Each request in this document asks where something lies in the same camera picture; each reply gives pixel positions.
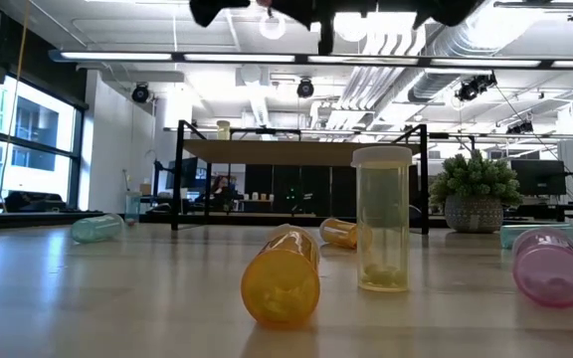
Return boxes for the long ceiling light bar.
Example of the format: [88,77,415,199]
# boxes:
[50,48,573,71]

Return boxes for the orange medicine bottle white cap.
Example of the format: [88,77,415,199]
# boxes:
[318,217,360,251]
[240,223,321,330]

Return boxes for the silver air duct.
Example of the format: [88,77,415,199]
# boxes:
[408,0,573,103]

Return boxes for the black sofa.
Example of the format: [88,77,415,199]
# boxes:
[3,190,69,214]

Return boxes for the large window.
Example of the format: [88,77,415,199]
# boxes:
[0,74,89,210]

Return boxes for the black computer monitor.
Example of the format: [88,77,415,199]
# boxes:
[509,157,567,197]
[165,156,209,191]

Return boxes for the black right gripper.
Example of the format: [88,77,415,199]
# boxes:
[272,0,487,55]

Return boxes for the round white pendant lamp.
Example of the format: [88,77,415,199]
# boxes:
[259,10,287,41]

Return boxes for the black partition panels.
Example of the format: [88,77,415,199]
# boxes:
[244,163,412,216]

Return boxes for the yellow power cable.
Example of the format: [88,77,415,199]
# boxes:
[0,0,32,214]

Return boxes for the person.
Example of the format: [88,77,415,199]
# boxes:
[209,173,238,213]

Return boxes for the black ceiling spotlight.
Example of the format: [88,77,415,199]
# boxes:
[295,77,315,99]
[506,118,535,136]
[130,82,151,104]
[455,73,498,103]

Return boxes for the wooden shelf black metal frame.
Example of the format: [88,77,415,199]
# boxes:
[170,118,430,236]

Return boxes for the green plant in grey pot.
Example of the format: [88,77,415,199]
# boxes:
[428,148,525,235]

